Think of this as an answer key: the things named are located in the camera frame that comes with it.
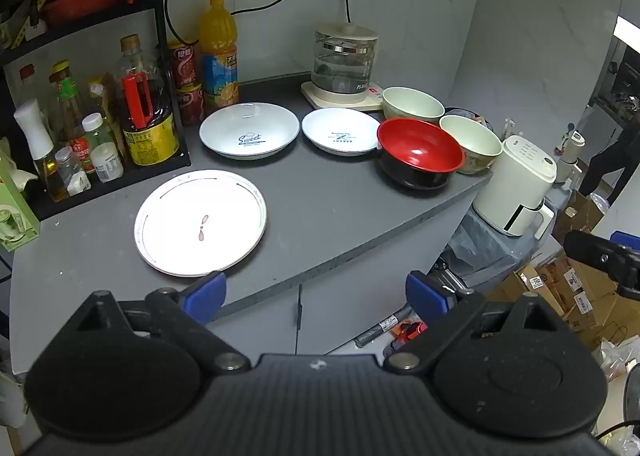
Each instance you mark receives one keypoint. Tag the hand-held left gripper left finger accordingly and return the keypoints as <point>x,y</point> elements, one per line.
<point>207,293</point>

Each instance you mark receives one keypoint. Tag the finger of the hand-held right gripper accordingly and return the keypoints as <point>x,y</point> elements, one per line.
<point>629,240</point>
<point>587,248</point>

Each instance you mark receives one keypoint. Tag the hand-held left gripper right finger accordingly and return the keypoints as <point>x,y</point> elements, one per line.
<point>425,296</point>

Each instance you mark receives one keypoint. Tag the red and black bowl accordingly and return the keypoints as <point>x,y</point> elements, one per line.
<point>417,146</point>

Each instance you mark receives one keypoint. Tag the cream bowl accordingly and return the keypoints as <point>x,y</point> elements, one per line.
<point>472,141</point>
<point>412,104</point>

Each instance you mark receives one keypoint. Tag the deep white plate script print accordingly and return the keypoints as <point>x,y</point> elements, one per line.
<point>250,129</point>

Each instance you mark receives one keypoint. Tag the small white plate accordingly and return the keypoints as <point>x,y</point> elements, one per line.
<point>340,131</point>

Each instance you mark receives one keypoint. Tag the red tool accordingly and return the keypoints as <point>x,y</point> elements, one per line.
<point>410,331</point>

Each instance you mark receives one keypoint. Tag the stack of cardboard boxes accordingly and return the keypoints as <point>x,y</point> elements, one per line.
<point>565,286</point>

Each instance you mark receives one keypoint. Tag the grey plastic bag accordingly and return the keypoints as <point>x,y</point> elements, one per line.
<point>492,241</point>

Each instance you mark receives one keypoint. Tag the white air fryer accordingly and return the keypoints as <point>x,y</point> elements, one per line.
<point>520,181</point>

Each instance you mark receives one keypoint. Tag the small white appliance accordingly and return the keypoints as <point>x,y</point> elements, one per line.
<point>570,151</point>

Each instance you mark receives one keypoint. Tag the white cap bottle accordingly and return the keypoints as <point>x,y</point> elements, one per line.
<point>106,159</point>

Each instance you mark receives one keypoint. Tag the clear spice jar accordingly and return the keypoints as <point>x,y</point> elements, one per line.
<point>72,171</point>

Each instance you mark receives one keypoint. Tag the small red label bottle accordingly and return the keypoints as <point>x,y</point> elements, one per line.
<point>82,154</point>

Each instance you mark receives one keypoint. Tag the red can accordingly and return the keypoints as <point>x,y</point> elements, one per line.
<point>182,61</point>
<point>190,104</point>

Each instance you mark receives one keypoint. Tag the cream kettle base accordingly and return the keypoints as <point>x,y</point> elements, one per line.
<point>372,97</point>

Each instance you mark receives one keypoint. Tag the green box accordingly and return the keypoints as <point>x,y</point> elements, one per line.
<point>12,216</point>

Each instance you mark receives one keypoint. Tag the white cloth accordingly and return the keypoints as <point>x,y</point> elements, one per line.
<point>20,179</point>

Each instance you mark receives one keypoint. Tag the white spray bottle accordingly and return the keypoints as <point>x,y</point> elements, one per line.
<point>37,136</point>

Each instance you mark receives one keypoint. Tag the orange juice bottle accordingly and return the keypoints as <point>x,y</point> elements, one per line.
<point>219,56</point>

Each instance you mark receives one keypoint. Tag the green label bottle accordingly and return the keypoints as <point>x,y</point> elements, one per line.
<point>67,96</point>

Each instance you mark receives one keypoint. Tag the glass kettle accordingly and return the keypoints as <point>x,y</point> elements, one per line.
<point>344,64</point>

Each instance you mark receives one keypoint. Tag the clear bottle red cap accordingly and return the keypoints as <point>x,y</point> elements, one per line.
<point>27,84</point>

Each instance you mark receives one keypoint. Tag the black metal rack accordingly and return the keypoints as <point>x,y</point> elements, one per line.
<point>157,11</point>

